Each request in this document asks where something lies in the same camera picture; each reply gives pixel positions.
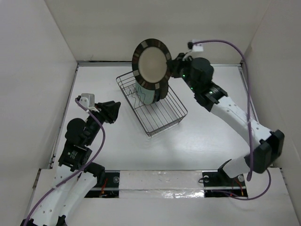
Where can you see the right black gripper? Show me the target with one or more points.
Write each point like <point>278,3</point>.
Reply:
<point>176,64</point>

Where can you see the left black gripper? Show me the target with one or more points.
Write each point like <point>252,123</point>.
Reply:
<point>108,110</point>

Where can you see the dark striped rim plate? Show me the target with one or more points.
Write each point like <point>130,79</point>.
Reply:
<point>149,64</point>

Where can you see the grey tree pattern plate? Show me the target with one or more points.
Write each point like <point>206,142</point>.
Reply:
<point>161,93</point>

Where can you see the green flower plate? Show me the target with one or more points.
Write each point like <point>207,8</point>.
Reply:
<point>146,96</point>

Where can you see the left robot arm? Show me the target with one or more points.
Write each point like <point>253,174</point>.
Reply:
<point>76,172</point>

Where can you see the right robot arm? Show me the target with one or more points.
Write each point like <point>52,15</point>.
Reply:
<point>265,145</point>

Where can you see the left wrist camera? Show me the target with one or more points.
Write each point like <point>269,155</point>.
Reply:
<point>87,101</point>

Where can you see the wire dish rack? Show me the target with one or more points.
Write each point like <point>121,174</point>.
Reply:
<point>157,116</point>

